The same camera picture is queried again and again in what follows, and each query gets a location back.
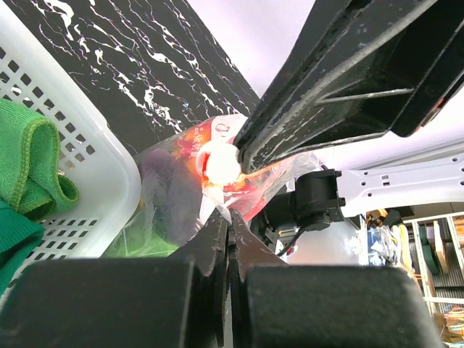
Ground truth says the light green cloth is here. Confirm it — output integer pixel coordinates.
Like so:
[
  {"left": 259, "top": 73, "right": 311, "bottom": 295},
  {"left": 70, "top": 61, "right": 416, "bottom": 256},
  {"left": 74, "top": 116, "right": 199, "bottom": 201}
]
[{"left": 1, "top": 99, "right": 79, "bottom": 221}]

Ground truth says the white bag slider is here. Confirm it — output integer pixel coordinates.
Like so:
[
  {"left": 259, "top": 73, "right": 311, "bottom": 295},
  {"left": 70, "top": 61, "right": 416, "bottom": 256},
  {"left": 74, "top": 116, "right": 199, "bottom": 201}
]
[{"left": 195, "top": 141, "right": 241, "bottom": 186}]

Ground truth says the green garment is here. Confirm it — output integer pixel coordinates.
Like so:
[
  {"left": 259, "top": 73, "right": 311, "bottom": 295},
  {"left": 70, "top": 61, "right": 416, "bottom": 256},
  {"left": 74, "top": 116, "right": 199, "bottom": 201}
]
[{"left": 1, "top": 201, "right": 44, "bottom": 295}]

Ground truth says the clear zip top bag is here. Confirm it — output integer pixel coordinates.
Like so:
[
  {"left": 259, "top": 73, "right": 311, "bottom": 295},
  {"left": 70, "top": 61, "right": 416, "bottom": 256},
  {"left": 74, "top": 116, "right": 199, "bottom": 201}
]
[{"left": 104, "top": 114, "right": 320, "bottom": 257}]

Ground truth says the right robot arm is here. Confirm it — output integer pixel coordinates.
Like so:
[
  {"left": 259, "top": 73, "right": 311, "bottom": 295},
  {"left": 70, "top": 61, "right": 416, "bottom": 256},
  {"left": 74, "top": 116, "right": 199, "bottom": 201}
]
[{"left": 234, "top": 1, "right": 463, "bottom": 236}]

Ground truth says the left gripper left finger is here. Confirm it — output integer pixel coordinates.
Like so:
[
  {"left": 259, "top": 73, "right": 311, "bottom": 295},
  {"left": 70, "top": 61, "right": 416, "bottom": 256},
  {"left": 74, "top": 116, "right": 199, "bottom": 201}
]
[{"left": 172, "top": 210, "right": 228, "bottom": 347}]

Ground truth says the white basket with clothes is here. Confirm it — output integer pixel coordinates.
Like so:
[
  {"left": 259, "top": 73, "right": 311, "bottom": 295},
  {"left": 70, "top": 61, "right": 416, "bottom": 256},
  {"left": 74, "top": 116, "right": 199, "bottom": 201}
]
[{"left": 1, "top": 2, "right": 141, "bottom": 278}]

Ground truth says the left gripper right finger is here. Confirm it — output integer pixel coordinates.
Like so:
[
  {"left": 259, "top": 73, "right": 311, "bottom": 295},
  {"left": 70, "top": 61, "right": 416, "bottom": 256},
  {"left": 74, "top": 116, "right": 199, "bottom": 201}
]
[{"left": 228, "top": 209, "right": 287, "bottom": 347}]

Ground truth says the purple fake eggplant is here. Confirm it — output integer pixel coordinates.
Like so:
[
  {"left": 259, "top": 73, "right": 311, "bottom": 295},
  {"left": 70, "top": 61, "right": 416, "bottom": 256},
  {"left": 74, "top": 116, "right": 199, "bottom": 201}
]
[{"left": 138, "top": 148, "right": 202, "bottom": 246}]

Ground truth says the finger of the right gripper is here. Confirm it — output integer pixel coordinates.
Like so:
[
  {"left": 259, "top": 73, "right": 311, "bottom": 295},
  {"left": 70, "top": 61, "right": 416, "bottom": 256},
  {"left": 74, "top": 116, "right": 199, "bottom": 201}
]
[
  {"left": 235, "top": 1, "right": 434, "bottom": 152},
  {"left": 239, "top": 0, "right": 463, "bottom": 173}
]

